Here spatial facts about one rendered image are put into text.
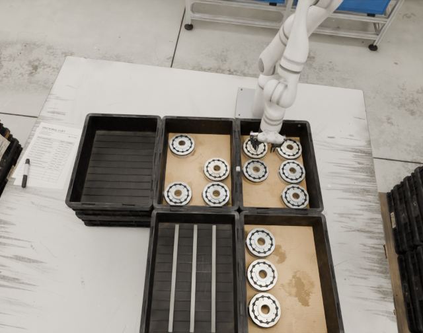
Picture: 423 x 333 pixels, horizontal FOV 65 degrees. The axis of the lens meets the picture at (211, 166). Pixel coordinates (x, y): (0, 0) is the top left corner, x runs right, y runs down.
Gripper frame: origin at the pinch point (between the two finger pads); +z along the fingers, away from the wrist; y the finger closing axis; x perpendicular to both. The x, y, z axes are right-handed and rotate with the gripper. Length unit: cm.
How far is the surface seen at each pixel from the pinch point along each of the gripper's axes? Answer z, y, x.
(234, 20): 67, 23, -179
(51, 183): 16, 87, 19
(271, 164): 5.2, -3.8, 3.6
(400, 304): 77, -86, 36
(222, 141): 4.4, 17.3, -4.5
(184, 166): 4.6, 31.0, 9.9
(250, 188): 5.5, 4.0, 16.0
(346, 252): 20, -37, 31
